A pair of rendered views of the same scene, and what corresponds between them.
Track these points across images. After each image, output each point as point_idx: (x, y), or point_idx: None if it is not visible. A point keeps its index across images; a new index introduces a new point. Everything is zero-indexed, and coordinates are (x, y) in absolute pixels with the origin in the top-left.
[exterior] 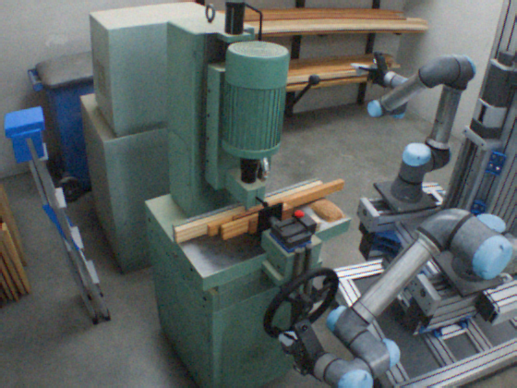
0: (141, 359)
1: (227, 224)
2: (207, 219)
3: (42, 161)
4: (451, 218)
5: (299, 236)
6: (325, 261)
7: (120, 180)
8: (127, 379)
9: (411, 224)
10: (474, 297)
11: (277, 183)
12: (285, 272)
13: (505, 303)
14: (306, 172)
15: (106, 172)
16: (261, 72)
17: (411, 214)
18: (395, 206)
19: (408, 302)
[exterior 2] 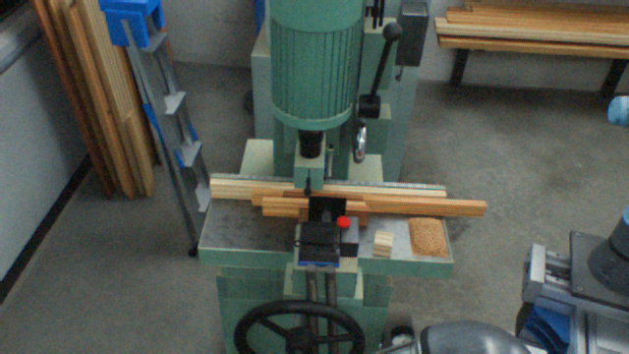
0: (207, 318)
1: (269, 199)
2: (255, 183)
3: (144, 52)
4: (471, 345)
5: (319, 250)
6: (512, 312)
7: (269, 107)
8: (176, 332)
9: (604, 325)
10: None
11: (518, 181)
12: (294, 289)
13: None
14: (575, 181)
15: (253, 92)
16: (293, 2)
17: (615, 310)
18: (576, 281)
19: None
